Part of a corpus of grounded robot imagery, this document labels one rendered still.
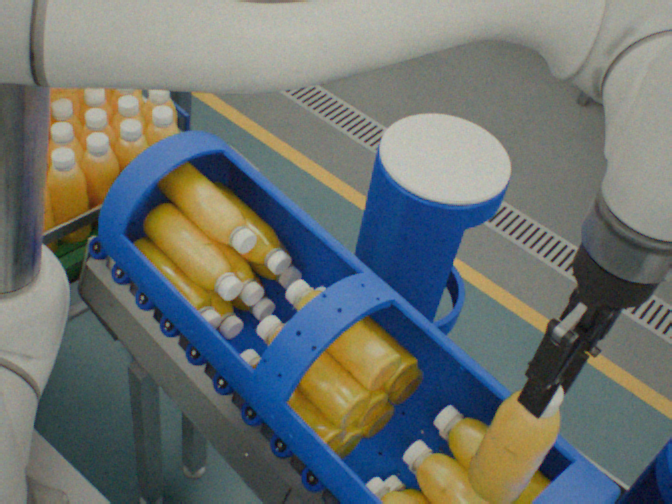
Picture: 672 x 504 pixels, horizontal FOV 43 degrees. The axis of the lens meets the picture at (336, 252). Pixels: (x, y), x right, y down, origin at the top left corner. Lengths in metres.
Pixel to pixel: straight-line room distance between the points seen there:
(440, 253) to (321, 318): 0.65
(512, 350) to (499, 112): 1.26
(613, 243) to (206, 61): 0.35
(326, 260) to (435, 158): 0.42
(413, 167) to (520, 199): 1.63
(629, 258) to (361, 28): 0.28
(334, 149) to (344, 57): 2.73
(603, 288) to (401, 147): 1.08
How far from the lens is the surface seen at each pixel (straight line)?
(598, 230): 0.73
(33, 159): 0.92
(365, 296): 1.24
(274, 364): 1.23
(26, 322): 1.08
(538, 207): 3.36
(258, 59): 0.60
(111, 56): 0.59
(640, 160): 0.67
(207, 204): 1.40
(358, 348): 1.24
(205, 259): 1.38
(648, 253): 0.72
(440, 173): 1.76
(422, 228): 1.75
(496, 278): 3.04
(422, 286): 1.88
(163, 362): 1.58
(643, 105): 0.66
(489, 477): 1.04
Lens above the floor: 2.18
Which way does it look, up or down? 47 degrees down
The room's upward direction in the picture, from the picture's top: 11 degrees clockwise
